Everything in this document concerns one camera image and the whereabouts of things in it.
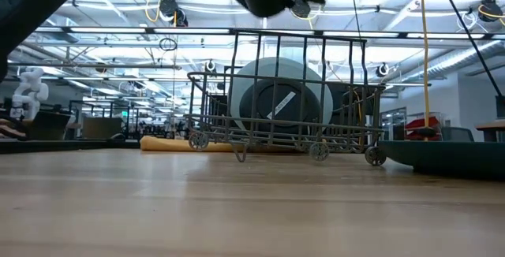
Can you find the large light blue plate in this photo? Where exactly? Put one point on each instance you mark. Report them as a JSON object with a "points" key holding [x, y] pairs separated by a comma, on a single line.
{"points": [[276, 65]]}

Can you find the black plate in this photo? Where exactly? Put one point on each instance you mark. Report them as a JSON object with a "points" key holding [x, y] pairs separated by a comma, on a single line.
{"points": [[260, 103]]}

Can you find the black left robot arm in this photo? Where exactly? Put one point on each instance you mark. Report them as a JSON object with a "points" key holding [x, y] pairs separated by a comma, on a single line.
{"points": [[31, 4]]}

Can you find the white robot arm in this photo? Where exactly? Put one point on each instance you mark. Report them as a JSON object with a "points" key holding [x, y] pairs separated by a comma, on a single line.
{"points": [[29, 91]]}

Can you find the yellow-orange folded towel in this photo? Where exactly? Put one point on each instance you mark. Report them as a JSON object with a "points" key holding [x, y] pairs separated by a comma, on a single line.
{"points": [[177, 144]]}

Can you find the red storage bins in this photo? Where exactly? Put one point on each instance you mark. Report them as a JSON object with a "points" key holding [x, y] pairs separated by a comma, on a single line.
{"points": [[432, 121]]}

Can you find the grey chair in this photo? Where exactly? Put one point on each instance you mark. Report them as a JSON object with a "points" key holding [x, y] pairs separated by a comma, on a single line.
{"points": [[457, 135]]}

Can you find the brown cardboard box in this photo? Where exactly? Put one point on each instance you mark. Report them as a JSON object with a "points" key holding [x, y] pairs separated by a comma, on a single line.
{"points": [[100, 127]]}

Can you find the wooden top workbench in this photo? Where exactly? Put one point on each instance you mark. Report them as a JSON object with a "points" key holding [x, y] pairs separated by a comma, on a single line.
{"points": [[491, 125]]}

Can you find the black laptop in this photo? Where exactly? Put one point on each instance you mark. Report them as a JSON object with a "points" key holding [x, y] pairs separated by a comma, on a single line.
{"points": [[47, 125]]}

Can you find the person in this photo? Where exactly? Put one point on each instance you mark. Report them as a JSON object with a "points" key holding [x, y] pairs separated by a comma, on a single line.
{"points": [[8, 131]]}

